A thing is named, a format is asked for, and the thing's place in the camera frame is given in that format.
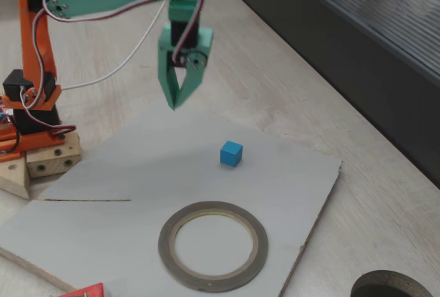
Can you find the blue cube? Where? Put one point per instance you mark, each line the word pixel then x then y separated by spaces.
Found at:
pixel 231 155

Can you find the orange controller board mount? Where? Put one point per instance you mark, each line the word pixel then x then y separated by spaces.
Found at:
pixel 7 135

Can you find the dark desk partition panel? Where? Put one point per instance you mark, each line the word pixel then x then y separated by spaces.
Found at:
pixel 343 35

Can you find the light wooden wedge piece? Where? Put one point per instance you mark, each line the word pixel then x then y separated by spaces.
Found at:
pixel 13 176

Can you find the thick wooden base block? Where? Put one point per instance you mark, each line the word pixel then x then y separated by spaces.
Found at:
pixel 51 164

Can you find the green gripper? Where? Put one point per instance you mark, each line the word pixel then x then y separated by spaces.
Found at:
pixel 165 57

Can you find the white laminated wooden board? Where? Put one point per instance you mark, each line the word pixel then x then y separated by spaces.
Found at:
pixel 172 173

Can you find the red snowman print box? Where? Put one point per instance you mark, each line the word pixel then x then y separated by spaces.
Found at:
pixel 87 291

